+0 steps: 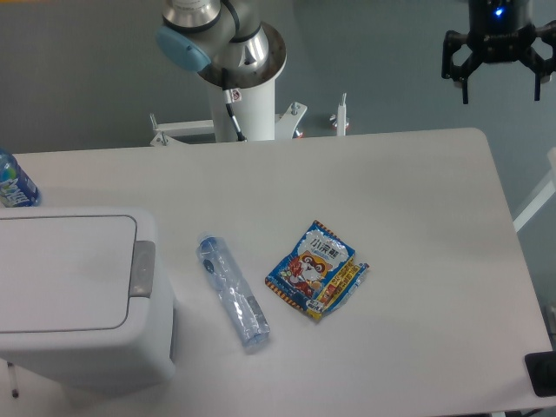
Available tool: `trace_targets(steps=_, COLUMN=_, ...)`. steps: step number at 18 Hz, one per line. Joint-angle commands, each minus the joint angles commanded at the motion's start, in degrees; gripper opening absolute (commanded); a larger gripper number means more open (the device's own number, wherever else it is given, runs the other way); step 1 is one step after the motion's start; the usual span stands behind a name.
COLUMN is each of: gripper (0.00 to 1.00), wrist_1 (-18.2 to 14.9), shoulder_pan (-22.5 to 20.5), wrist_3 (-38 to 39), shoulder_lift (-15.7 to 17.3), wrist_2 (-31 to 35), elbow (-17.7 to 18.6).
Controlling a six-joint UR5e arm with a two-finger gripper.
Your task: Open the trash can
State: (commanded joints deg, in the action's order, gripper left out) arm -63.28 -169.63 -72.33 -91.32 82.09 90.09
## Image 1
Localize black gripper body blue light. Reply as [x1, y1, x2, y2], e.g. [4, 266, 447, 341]
[466, 1, 534, 63]

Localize silver robot arm blue cap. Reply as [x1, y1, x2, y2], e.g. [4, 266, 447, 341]
[156, 1, 555, 101]

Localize grey trash can push button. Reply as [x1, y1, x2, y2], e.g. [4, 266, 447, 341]
[129, 241, 156, 298]

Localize white trash can body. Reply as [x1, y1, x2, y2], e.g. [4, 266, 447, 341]
[1, 207, 175, 391]

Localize white trash can lid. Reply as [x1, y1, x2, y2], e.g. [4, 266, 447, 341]
[1, 216, 136, 334]

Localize blue snack bag cartoon raccoon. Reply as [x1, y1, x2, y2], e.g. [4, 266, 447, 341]
[265, 220, 369, 322]

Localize crushed clear plastic bottle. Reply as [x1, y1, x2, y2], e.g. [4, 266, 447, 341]
[196, 234, 270, 349]

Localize black device at table edge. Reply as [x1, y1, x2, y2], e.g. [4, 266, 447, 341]
[525, 351, 555, 398]

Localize blue labelled water bottle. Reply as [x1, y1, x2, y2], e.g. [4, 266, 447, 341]
[1, 149, 42, 208]

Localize white frame bar right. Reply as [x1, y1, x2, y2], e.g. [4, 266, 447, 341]
[513, 148, 555, 233]

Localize white pedestal base feet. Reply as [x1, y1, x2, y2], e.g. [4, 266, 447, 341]
[149, 92, 351, 148]

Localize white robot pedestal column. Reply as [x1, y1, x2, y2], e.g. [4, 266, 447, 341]
[207, 69, 276, 141]

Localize black cable on pedestal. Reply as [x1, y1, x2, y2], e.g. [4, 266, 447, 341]
[221, 67, 248, 143]

